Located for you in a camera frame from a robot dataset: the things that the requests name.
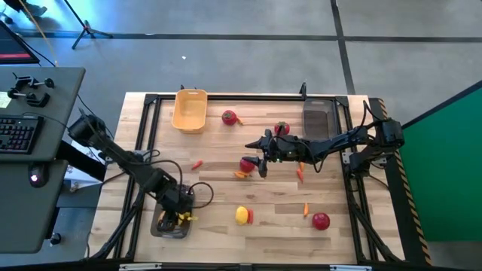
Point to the small yellow tag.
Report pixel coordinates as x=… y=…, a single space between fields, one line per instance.
x=185 y=217

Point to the red plastic tomato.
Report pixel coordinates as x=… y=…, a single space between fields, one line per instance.
x=228 y=118
x=284 y=130
x=321 y=221
x=245 y=166

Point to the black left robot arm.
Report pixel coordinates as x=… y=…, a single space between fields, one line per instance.
x=124 y=158

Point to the silver metal bracket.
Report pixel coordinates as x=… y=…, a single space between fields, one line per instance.
x=140 y=267
x=350 y=268

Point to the black monitor with red stripe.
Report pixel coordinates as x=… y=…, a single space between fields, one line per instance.
x=11 y=45

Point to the opaque grey plastic basket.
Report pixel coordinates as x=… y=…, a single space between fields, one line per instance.
x=171 y=235

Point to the yellow plastic lemon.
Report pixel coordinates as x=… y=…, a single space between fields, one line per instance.
x=241 y=215

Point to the white paper note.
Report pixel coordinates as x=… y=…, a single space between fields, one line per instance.
x=4 y=101

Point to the white patterned cloth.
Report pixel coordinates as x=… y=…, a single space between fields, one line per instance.
x=81 y=177

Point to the orange plastic basket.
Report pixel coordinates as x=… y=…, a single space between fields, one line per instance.
x=190 y=113

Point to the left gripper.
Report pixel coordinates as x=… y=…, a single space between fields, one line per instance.
x=179 y=199

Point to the black yellow striped edge strip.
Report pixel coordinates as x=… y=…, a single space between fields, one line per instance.
x=409 y=195

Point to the black round knob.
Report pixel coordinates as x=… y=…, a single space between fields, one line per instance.
x=55 y=238

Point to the black tripod stand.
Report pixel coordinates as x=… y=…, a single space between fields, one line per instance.
x=87 y=28

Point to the black keyboard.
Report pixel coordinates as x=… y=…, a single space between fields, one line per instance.
x=19 y=133

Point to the translucent grey plastic basket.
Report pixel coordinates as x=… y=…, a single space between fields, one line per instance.
x=318 y=120

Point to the black aluminium table frame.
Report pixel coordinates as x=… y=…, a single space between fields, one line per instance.
x=244 y=97

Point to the small red chili pepper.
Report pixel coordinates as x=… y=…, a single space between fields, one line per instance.
x=252 y=217
x=197 y=164
x=300 y=175
x=249 y=216

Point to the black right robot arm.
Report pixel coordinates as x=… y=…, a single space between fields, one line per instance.
x=339 y=141

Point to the grey desk top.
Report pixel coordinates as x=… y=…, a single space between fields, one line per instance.
x=56 y=113
x=22 y=211

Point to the black computer mouse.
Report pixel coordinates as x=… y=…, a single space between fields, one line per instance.
x=41 y=171

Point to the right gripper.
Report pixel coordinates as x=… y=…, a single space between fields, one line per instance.
x=286 y=150

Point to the person's foot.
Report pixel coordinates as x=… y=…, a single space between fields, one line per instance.
x=35 y=9

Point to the black screw clamp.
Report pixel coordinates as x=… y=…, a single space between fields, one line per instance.
x=35 y=99
x=22 y=80

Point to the green floor mat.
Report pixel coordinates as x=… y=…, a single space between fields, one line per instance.
x=444 y=169

